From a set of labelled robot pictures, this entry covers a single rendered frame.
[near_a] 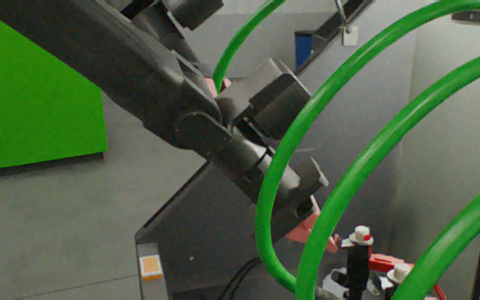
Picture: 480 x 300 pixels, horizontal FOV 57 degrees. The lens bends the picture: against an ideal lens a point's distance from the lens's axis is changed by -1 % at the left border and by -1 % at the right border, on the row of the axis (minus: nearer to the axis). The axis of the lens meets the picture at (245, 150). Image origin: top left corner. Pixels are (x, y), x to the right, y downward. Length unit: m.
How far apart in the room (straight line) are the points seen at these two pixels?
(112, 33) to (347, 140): 0.59
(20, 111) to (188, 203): 3.03
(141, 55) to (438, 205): 0.65
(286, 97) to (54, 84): 3.35
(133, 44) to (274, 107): 0.15
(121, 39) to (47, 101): 3.38
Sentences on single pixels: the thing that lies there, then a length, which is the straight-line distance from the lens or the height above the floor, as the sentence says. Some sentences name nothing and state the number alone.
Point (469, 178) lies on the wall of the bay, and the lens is 0.82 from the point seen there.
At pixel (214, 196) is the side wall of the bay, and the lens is 0.81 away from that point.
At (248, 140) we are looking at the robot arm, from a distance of 0.45.
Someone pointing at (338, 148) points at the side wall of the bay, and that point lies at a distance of 0.87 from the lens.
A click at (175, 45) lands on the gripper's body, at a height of 1.31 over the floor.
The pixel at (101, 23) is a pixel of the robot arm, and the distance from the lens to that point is 0.37.
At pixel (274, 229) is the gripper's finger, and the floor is 1.14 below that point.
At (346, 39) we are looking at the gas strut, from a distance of 0.82.
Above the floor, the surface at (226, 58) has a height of 1.30.
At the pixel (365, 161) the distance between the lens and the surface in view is 0.30.
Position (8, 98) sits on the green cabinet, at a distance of 3.73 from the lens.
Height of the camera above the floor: 1.38
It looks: 20 degrees down
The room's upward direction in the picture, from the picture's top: straight up
